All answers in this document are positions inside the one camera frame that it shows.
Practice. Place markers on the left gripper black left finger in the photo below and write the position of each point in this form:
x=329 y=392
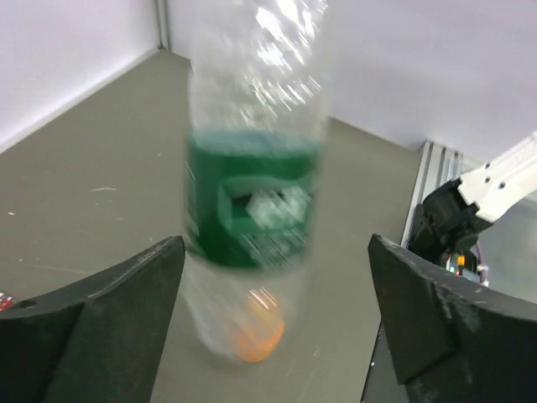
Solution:
x=99 y=339

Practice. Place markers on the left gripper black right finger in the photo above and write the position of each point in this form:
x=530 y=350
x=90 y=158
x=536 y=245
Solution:
x=452 y=340

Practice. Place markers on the clear bottle green label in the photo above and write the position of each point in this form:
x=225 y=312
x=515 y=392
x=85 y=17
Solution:
x=259 y=99

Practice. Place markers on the orange juice bottle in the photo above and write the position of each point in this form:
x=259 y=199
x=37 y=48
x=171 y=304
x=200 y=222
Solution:
x=255 y=326

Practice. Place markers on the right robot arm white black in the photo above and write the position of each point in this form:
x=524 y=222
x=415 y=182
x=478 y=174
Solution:
x=451 y=217

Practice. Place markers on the blue patterned placemat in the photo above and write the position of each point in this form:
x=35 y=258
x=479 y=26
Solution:
x=6 y=301

